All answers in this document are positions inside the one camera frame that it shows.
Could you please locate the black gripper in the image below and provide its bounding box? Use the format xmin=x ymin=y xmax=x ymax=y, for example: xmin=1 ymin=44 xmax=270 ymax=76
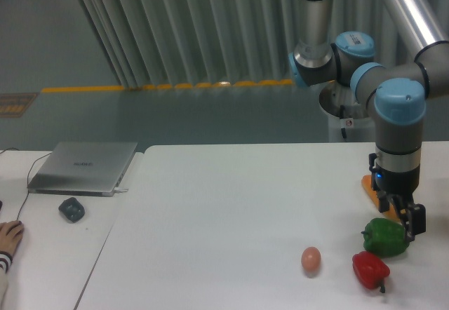
xmin=368 ymin=152 xmax=427 ymax=241

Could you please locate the striped sleeve forearm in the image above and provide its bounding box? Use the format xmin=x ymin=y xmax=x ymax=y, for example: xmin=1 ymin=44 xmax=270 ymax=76
xmin=0 ymin=251 xmax=13 ymax=304

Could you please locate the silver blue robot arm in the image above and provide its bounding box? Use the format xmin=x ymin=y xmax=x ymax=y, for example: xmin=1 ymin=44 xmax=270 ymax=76
xmin=289 ymin=0 xmax=448 ymax=242

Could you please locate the person's hand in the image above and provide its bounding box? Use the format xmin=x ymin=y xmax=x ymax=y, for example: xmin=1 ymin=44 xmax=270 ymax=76
xmin=0 ymin=220 xmax=25 ymax=257

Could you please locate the green bell pepper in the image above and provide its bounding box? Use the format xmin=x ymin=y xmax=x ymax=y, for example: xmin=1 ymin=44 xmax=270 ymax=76
xmin=361 ymin=218 xmax=410 ymax=257

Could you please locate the red bell pepper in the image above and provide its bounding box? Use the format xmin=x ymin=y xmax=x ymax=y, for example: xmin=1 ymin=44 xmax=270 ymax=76
xmin=352 ymin=251 xmax=390 ymax=293

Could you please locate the brown egg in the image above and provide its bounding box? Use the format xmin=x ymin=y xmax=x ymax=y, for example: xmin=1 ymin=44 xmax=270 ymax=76
xmin=301 ymin=247 xmax=321 ymax=273

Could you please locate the grey curtain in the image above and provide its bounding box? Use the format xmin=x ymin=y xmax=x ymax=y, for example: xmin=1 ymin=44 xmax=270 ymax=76
xmin=81 ymin=0 xmax=448 ymax=97

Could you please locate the silver laptop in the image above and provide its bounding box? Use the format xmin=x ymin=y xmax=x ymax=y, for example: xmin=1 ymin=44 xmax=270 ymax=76
xmin=27 ymin=142 xmax=138 ymax=196

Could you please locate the small black device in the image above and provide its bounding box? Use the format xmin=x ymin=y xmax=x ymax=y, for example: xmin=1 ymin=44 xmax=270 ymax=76
xmin=58 ymin=197 xmax=86 ymax=223

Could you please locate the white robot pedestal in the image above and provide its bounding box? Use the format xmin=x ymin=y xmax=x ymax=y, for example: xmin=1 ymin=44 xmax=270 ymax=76
xmin=319 ymin=81 xmax=375 ymax=142

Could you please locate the black cable with tag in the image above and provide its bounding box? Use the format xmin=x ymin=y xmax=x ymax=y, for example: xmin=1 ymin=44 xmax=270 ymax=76
xmin=338 ymin=105 xmax=354 ymax=142

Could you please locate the black mouse cable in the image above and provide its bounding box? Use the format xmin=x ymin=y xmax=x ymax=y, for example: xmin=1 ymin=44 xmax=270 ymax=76
xmin=0 ymin=147 xmax=53 ymax=224

